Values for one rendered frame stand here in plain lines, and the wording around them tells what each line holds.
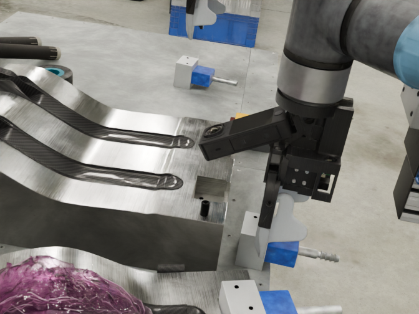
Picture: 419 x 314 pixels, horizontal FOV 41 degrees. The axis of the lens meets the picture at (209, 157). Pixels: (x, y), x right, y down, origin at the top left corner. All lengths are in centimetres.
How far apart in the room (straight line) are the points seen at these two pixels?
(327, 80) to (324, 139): 8
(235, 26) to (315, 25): 331
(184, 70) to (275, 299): 68
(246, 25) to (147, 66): 262
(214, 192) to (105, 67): 59
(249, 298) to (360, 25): 29
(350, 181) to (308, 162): 194
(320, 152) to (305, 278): 136
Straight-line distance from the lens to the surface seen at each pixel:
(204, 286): 63
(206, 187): 75
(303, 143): 65
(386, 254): 221
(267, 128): 63
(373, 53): 53
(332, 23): 55
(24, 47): 124
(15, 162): 72
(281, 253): 73
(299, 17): 58
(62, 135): 80
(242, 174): 93
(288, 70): 60
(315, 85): 59
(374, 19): 53
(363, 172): 267
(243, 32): 389
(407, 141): 110
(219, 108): 113
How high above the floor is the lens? 129
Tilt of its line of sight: 31 degrees down
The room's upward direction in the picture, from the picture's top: 8 degrees clockwise
